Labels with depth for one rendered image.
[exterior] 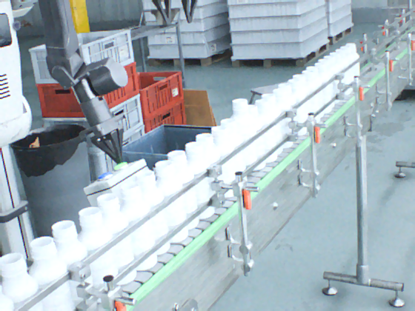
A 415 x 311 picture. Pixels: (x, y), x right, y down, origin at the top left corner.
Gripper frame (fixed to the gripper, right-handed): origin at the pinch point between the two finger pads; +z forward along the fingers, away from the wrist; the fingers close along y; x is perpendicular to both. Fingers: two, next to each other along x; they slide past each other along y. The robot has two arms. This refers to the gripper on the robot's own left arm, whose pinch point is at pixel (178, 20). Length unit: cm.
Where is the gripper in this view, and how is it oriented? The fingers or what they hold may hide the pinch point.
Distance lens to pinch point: 154.4
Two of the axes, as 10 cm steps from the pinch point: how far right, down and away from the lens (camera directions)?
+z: 1.2, 9.4, 3.1
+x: -5.1, 3.3, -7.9
